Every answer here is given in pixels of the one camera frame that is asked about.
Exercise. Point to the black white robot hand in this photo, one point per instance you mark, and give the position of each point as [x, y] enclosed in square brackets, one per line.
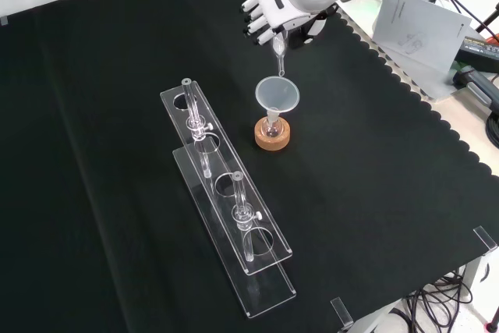
[273, 5]

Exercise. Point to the translucent plastic funnel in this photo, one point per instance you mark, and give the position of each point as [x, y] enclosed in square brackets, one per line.
[277, 93]

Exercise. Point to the small round-bottom glass flask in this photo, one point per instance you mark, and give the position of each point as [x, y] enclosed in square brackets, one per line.
[271, 127]

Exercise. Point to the clear acrylic funnel stand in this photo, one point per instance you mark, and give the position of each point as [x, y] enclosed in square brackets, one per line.
[230, 177]

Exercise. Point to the pale board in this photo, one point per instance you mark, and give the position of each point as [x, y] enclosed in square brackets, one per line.
[362, 17]

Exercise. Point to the white paper booklet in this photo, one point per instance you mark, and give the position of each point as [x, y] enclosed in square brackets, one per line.
[421, 29]

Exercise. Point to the black table cloth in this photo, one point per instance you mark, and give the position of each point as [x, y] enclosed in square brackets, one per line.
[351, 192]

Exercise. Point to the black power adapter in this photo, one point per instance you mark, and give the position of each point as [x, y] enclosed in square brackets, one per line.
[479, 50]

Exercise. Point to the black tripod leg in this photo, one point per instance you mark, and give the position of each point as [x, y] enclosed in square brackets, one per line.
[487, 21]

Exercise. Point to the black grey plug connector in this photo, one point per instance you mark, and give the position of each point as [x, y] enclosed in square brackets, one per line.
[477, 83]

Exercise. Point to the clear acrylic edge clamp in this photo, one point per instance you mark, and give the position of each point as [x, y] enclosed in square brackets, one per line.
[342, 311]
[485, 237]

